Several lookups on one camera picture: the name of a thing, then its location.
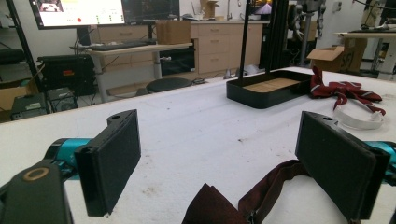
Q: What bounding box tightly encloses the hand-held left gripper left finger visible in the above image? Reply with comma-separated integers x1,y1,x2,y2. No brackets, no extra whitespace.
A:
45,109,142,217

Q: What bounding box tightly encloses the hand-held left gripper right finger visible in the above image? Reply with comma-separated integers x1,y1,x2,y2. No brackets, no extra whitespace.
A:
294,111,396,222

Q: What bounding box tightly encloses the striped red bow tie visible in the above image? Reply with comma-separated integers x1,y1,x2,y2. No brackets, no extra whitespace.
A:
309,65,387,131

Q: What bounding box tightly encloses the black rack with wooden base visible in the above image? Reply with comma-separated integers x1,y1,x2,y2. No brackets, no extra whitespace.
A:
226,0,314,110

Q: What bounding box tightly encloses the plain dark red bow tie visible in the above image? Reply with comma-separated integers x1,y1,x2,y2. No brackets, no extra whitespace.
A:
181,159,312,224

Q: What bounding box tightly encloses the grey power supply unit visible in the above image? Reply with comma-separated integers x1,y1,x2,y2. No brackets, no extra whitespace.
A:
10,92,49,121
46,87,78,114

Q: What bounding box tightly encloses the white foam mat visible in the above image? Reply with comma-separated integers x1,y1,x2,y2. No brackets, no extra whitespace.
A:
0,65,396,224

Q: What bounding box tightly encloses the black computer tower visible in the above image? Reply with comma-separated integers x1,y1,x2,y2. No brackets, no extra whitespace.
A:
36,54,98,96

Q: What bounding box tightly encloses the black round stool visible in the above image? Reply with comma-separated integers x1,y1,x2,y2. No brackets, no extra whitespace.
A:
146,77,194,93

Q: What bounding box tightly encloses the open cardboard box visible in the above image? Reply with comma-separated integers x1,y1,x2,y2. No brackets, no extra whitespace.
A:
306,37,369,74

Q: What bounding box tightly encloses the brown cardboard box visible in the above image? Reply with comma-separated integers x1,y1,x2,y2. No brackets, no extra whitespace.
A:
0,78,40,123

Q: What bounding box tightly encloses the black keyboard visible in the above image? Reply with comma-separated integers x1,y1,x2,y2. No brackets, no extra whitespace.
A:
89,40,157,52

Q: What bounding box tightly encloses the light wooden desk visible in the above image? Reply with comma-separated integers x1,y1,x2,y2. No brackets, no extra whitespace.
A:
69,42,194,104

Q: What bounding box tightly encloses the light side table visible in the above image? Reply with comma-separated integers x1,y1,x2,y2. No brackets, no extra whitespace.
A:
334,30,396,81

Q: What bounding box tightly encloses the bright computer monitor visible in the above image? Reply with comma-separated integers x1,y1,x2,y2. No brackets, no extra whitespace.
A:
29,0,127,31

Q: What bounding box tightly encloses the dark computer monitor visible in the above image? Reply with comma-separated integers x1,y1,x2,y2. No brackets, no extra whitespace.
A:
120,0,181,25

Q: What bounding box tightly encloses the beige drawer cabinet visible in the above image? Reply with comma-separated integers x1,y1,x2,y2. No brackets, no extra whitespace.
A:
190,20,269,76

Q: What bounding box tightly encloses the black metal frame post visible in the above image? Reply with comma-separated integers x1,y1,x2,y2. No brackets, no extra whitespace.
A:
5,0,44,91

